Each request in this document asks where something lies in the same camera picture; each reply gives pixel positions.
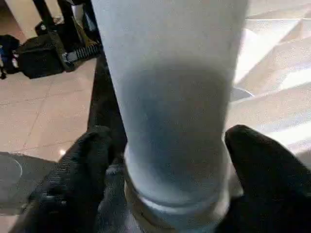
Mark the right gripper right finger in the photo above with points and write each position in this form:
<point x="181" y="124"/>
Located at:
<point x="272" y="194"/>

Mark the white plastic table top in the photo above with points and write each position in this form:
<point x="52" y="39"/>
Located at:
<point x="277" y="73"/>

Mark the black floor bag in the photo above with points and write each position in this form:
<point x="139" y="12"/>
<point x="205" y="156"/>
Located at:
<point x="36" y="58"/>

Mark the white plastic table leg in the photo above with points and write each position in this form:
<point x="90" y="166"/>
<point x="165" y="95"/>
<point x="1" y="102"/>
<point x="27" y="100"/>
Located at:
<point x="170" y="97"/>

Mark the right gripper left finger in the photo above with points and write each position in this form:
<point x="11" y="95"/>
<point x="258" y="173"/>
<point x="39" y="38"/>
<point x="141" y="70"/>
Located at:
<point x="73" y="184"/>

